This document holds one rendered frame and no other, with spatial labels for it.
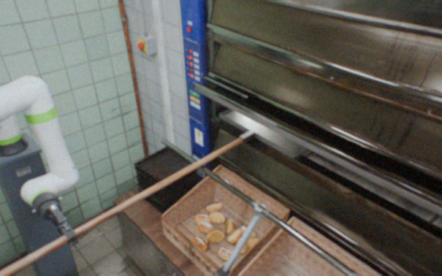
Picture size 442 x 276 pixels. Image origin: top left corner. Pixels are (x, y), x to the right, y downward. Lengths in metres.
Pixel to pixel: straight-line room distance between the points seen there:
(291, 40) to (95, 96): 1.60
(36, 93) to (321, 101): 1.15
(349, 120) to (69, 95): 1.83
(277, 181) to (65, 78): 1.51
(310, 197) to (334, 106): 0.53
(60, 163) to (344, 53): 1.27
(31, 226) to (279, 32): 1.64
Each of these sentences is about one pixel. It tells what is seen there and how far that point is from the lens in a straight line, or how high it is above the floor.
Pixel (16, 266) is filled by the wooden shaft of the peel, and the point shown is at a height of 1.18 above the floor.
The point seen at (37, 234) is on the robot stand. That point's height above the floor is 0.69.
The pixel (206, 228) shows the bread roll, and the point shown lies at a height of 0.63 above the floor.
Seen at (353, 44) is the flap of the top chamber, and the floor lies 1.81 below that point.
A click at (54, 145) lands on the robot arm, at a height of 1.38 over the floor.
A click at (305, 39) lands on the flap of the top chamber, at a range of 1.68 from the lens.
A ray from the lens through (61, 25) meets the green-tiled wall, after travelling 2.67.
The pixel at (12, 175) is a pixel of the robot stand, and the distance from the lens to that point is 2.23.
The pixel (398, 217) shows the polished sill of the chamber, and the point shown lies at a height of 1.18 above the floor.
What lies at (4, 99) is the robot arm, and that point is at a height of 1.64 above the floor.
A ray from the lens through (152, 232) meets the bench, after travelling 2.44.
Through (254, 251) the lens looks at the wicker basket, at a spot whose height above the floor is 0.74.
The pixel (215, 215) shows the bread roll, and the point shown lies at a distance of 2.40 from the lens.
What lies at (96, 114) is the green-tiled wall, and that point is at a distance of 2.94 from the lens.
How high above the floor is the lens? 2.34
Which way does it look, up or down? 34 degrees down
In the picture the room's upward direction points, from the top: 1 degrees counter-clockwise
